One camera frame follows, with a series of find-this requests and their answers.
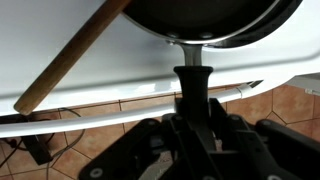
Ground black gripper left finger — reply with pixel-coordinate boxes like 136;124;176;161
78;98;191;180

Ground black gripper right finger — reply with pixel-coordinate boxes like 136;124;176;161
209;98;320;180

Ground wooden spatula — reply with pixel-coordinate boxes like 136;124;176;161
13;0;132;115

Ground black frying pan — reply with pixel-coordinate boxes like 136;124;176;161
121;0;304;158

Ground white electric stove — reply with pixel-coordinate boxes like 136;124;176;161
0;0;320;138

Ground black power adapter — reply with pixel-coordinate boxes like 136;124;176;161
22;135;53;165

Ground black floor cable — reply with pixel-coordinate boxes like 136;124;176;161
0;107;86;180

